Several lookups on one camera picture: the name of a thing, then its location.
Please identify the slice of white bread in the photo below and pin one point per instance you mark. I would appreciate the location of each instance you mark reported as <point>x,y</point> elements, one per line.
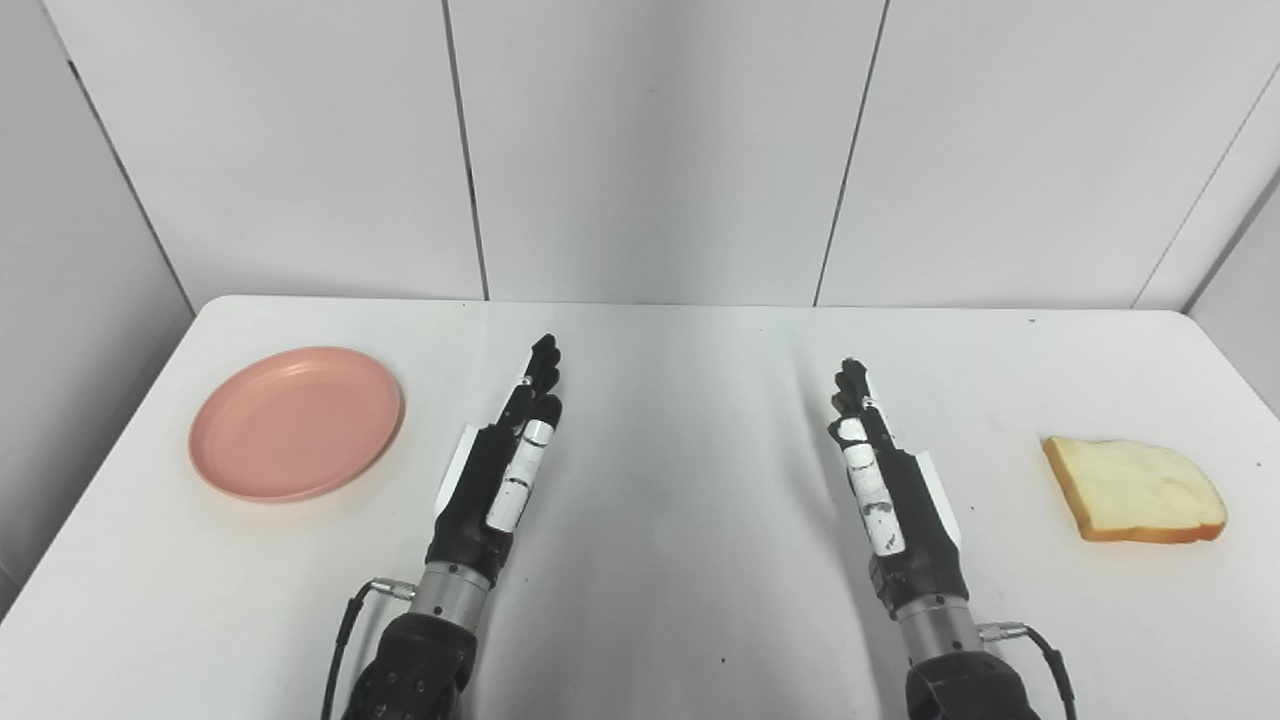
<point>1130,485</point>

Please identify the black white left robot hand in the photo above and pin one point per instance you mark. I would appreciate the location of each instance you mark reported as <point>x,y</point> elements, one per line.
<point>470,510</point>

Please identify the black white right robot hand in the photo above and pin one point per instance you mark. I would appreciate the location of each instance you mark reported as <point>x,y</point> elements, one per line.
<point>915,530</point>

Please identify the pink round plate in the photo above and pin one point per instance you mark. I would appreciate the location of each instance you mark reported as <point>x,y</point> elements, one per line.
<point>295,425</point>

